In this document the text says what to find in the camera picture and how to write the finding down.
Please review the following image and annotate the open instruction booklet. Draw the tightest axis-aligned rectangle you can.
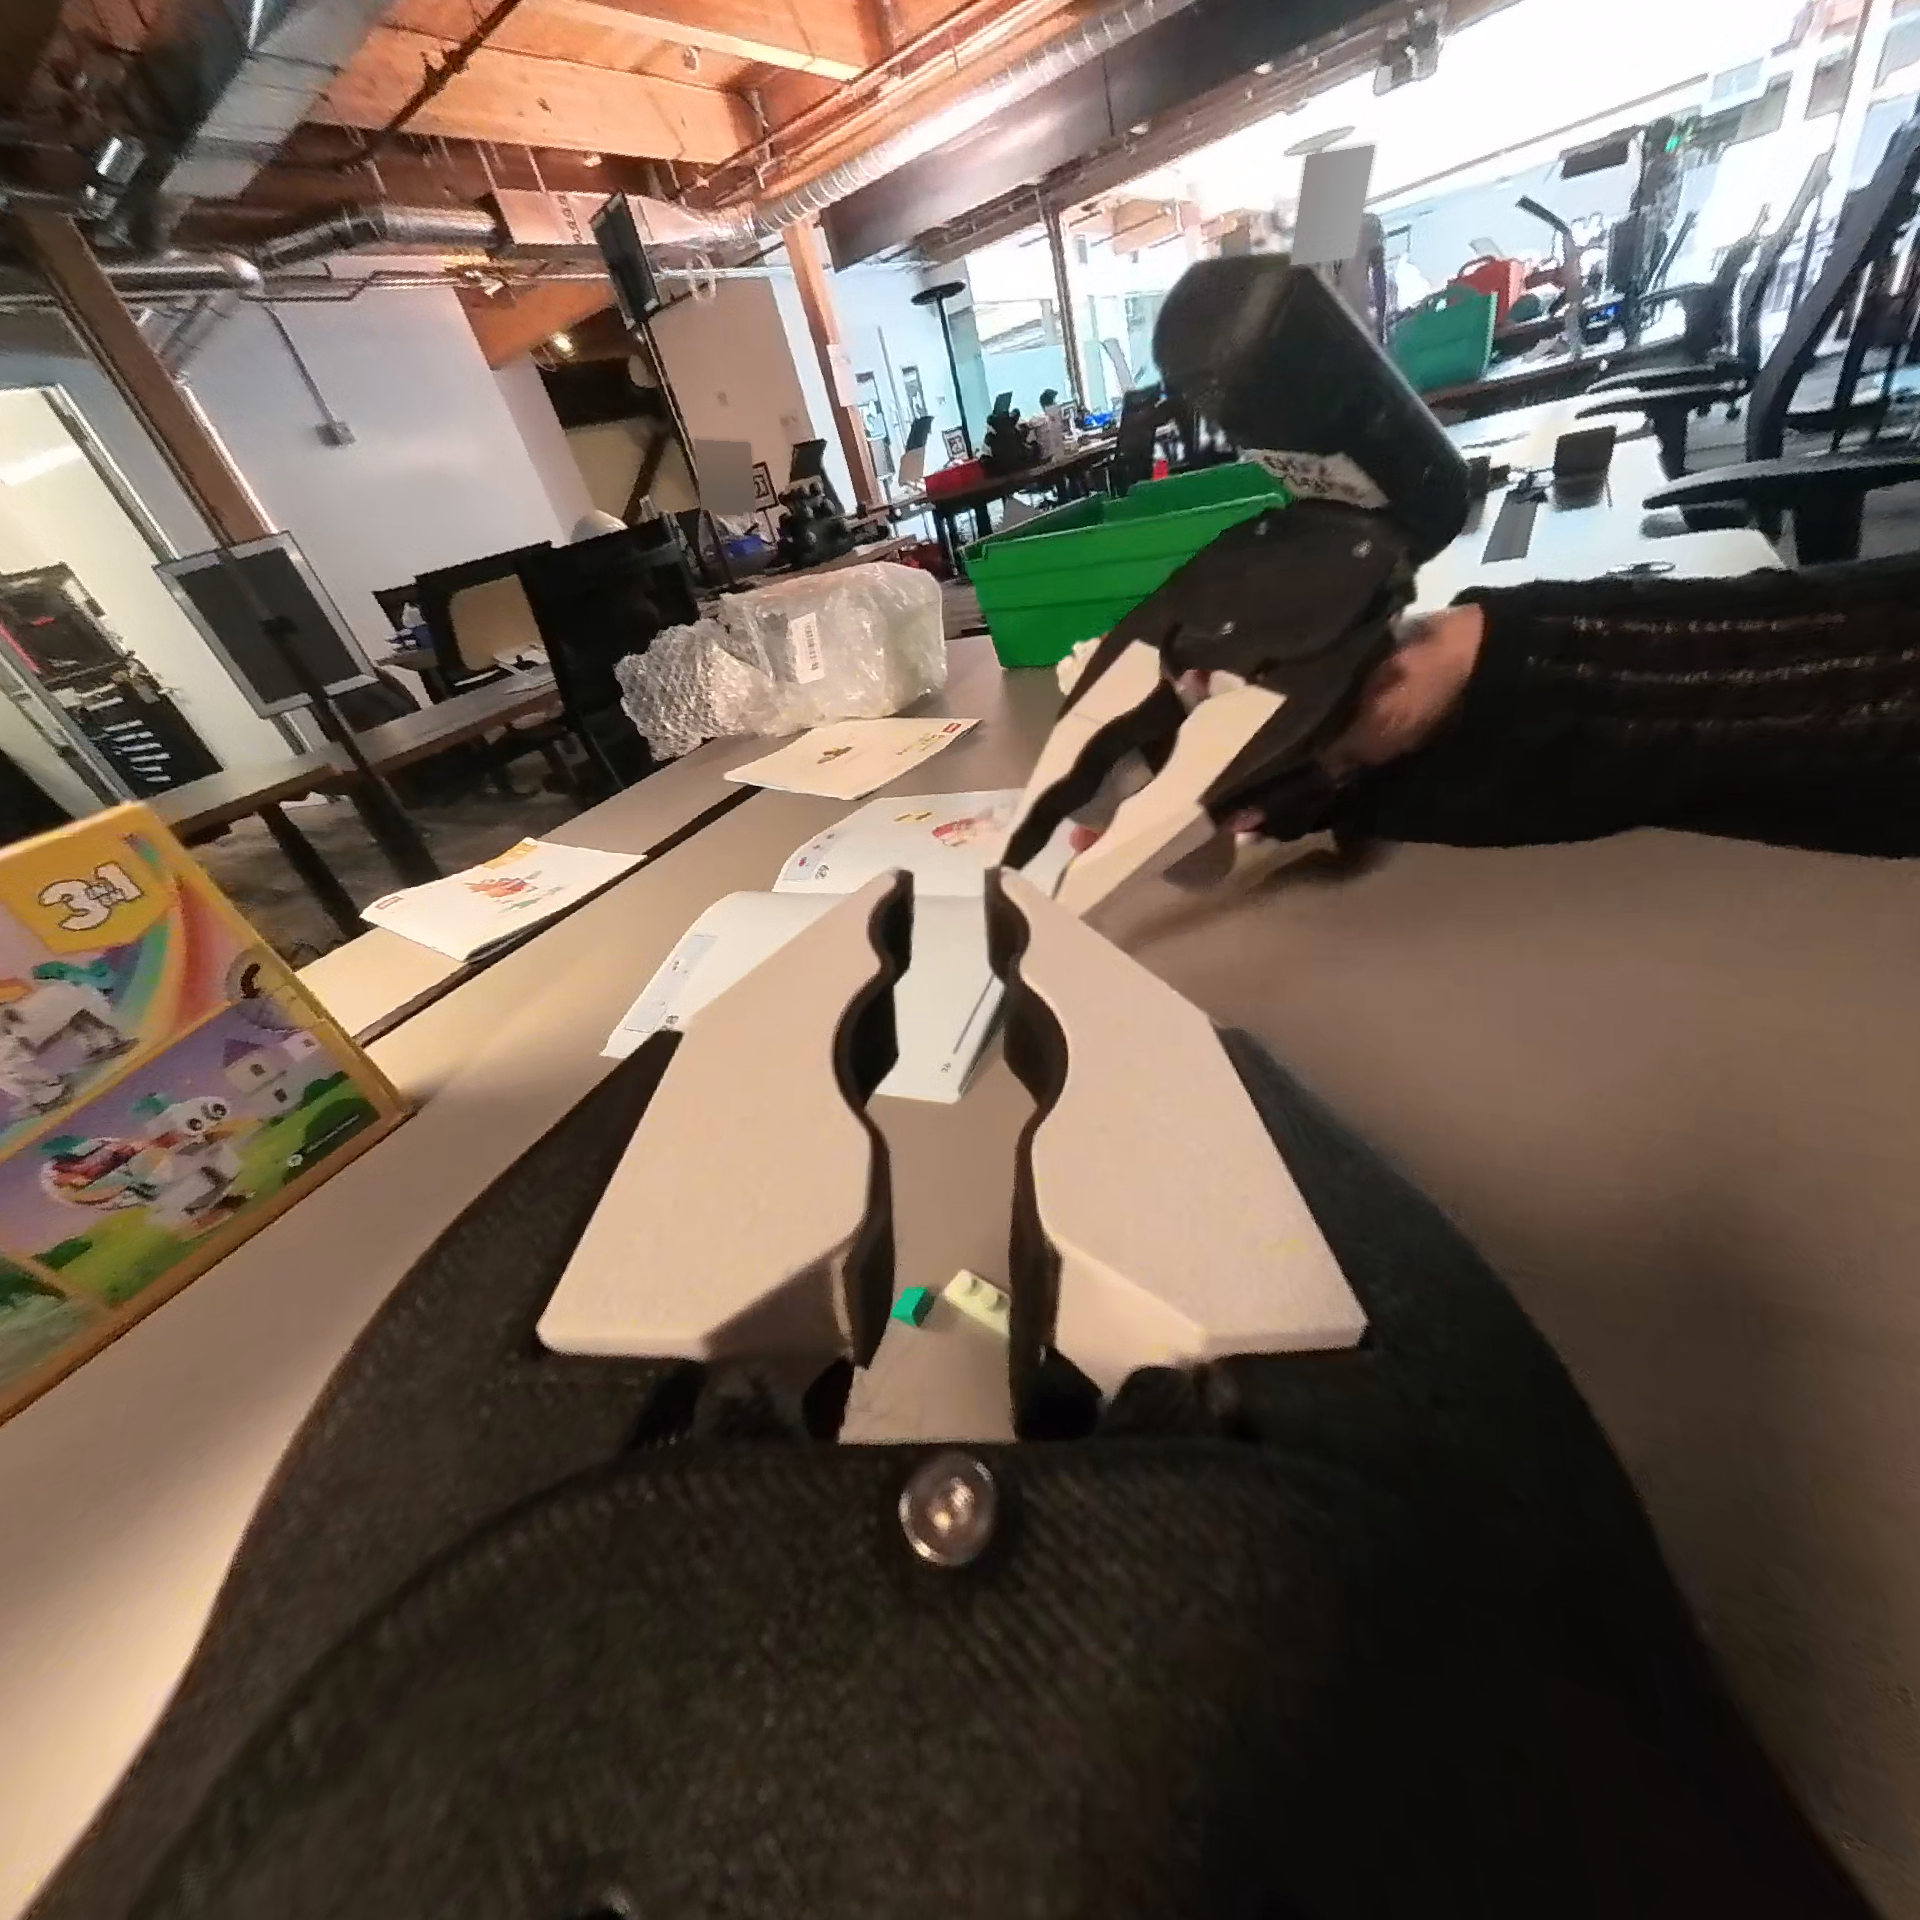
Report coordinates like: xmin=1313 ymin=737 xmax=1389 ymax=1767
xmin=597 ymin=788 xmax=1088 ymax=1100

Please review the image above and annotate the colourful lego box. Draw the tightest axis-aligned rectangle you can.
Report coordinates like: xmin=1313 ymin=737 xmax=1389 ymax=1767
xmin=0 ymin=798 xmax=419 ymax=1421

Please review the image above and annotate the bubble wrap sheet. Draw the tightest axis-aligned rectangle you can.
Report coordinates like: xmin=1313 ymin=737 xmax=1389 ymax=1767
xmin=609 ymin=621 xmax=754 ymax=737

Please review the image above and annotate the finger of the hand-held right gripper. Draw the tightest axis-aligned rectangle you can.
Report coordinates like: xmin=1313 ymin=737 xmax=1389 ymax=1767
xmin=1000 ymin=653 xmax=1173 ymax=876
xmin=1061 ymin=679 xmax=1301 ymax=920

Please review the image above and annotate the black desk partition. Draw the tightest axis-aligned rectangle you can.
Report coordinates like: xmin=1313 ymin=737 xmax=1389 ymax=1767
xmin=419 ymin=512 xmax=708 ymax=797

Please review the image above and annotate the black hanging monitor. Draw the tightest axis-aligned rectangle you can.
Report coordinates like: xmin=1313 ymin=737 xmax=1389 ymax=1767
xmin=589 ymin=188 xmax=664 ymax=323

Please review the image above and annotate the closed instruction booklet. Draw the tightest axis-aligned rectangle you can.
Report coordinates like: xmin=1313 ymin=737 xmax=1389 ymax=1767
xmin=726 ymin=717 xmax=980 ymax=798
xmin=366 ymin=836 xmax=652 ymax=961

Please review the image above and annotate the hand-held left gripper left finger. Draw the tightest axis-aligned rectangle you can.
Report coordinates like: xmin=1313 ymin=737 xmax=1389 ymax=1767
xmin=538 ymin=866 xmax=915 ymax=1367

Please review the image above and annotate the green storage tote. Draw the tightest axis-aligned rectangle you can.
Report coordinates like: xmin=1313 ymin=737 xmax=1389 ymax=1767
xmin=1382 ymin=289 xmax=1506 ymax=388

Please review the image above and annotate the person's right forearm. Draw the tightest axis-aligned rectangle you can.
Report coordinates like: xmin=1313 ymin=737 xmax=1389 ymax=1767
xmin=1322 ymin=569 xmax=1920 ymax=863

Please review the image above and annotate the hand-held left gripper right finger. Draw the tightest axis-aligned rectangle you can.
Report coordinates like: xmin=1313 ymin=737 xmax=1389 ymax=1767
xmin=1009 ymin=866 xmax=1367 ymax=1388

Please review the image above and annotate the black office chair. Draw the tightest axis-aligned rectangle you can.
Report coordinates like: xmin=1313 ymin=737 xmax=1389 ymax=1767
xmin=1572 ymin=226 xmax=1802 ymax=435
xmin=1644 ymin=149 xmax=1920 ymax=569

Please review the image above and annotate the large silver spiral duct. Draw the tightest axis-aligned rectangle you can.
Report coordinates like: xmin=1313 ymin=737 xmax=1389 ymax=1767
xmin=142 ymin=0 xmax=484 ymax=204

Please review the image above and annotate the dark wooden desk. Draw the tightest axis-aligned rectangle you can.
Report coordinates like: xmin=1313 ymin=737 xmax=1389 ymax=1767
xmin=142 ymin=679 xmax=597 ymax=939

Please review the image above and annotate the clear plastic wrapped package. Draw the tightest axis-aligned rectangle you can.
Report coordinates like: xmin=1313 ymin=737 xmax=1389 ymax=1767
xmin=720 ymin=560 xmax=950 ymax=726

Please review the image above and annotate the grey framed screen on stand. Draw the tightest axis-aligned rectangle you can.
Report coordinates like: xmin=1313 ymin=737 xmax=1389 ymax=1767
xmin=150 ymin=532 xmax=419 ymax=883

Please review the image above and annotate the person's right hand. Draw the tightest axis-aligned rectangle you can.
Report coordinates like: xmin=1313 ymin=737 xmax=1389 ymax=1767
xmin=1341 ymin=599 xmax=1487 ymax=780

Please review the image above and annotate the green plastic bin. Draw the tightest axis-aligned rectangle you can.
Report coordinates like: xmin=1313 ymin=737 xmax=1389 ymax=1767
xmin=958 ymin=464 xmax=1290 ymax=672

